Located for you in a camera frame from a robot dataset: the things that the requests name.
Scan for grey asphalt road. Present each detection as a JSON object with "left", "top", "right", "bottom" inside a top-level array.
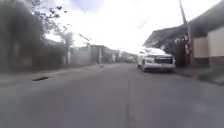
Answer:
[{"left": 0, "top": 62, "right": 224, "bottom": 128}]

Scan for building with dark roof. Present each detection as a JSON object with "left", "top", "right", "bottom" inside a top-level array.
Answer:
[{"left": 142, "top": 0, "right": 224, "bottom": 69}]

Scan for overhead wires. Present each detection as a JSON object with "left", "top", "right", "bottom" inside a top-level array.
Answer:
[{"left": 64, "top": 23, "right": 93, "bottom": 44}]

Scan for distant low buildings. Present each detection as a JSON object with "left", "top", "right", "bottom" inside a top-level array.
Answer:
[{"left": 111, "top": 49, "right": 140, "bottom": 64}]

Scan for large tree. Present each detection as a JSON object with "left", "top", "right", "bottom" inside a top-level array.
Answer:
[{"left": 0, "top": 0, "right": 73, "bottom": 73}]

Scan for concrete roadside verge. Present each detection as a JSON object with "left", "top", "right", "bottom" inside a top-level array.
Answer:
[
  {"left": 0, "top": 63, "right": 116, "bottom": 88},
  {"left": 173, "top": 65, "right": 224, "bottom": 86}
]

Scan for white car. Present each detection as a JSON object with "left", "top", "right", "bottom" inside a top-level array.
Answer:
[{"left": 136, "top": 47, "right": 177, "bottom": 74}]

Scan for grey wall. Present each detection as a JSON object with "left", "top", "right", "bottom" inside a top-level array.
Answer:
[{"left": 68, "top": 44, "right": 114, "bottom": 66}]

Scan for utility pole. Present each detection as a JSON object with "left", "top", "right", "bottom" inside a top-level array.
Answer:
[{"left": 178, "top": 0, "right": 195, "bottom": 68}]

